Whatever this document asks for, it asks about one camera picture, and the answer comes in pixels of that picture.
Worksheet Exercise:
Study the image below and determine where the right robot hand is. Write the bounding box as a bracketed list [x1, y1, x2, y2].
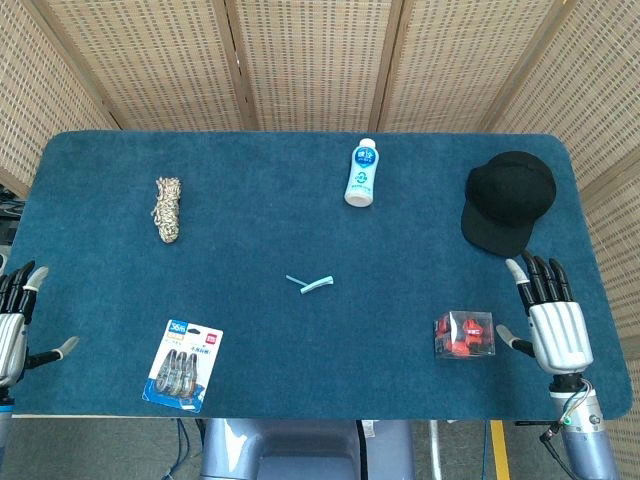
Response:
[495, 250, 595, 376]

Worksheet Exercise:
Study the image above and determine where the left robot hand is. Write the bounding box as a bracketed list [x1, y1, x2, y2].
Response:
[0, 260, 81, 389]

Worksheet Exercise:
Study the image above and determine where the clear box of red clips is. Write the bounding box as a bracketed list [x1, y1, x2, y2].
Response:
[432, 310, 497, 360]

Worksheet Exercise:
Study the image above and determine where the black baseball cap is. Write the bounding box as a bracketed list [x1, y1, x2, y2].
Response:
[460, 150, 558, 258]

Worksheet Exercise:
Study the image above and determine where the correction tape blister pack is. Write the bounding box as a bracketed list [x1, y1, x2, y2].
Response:
[141, 318, 225, 415]

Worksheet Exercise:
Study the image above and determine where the white drink bottle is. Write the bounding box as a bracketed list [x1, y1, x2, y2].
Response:
[343, 137, 379, 209]

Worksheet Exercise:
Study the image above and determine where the blue table mat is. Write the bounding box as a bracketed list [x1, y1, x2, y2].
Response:
[8, 130, 634, 421]

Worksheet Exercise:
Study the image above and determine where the robot torso base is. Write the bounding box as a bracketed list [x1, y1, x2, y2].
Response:
[198, 418, 416, 480]

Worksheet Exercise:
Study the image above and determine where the woven bamboo folding screen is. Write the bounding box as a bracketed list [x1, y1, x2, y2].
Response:
[0, 0, 640, 480]

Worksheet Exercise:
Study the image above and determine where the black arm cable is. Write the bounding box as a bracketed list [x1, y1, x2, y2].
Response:
[538, 423, 576, 480]

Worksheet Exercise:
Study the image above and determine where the braided rope bundle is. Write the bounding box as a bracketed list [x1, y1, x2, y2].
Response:
[149, 176, 183, 245]

